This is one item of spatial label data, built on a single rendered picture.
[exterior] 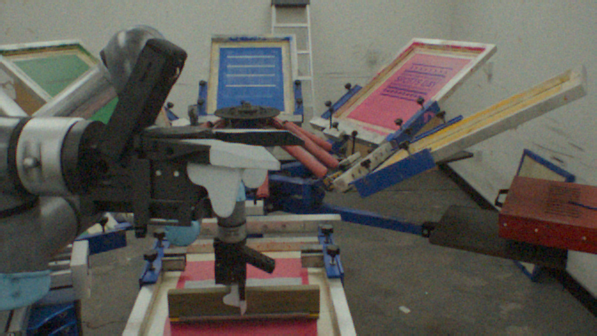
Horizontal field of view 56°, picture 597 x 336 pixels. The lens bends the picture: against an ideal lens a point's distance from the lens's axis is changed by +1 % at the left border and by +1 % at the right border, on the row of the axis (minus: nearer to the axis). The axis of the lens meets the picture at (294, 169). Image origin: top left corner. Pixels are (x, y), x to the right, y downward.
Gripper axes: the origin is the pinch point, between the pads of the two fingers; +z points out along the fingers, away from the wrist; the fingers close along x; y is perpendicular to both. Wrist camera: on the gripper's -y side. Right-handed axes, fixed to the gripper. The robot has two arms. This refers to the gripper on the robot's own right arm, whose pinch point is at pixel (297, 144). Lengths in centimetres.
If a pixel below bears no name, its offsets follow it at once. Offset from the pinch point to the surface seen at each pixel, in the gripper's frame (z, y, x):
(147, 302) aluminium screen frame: -52, 57, -90
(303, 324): -9, 60, -91
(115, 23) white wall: -247, -52, -483
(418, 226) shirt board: 27, 53, -172
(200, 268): -47, 57, -118
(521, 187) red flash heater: 64, 34, -168
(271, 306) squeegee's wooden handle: -18, 55, -90
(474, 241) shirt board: 45, 52, -153
